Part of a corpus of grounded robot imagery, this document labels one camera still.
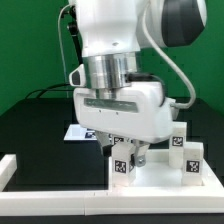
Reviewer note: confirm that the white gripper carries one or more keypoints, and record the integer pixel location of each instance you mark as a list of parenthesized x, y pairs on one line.
[(140, 111)]

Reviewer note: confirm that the white square table top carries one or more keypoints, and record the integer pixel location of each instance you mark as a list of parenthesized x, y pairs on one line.
[(157, 173)]

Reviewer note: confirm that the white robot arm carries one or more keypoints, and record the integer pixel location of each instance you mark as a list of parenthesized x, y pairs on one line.
[(113, 97)]

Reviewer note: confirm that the white fiducial marker plate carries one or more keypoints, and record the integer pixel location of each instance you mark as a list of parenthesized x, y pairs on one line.
[(76, 132)]

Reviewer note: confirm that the white U-shaped border fence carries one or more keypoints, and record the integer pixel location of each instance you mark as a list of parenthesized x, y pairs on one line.
[(114, 200)]

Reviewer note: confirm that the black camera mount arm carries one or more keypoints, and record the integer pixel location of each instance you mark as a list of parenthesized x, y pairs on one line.
[(74, 31)]

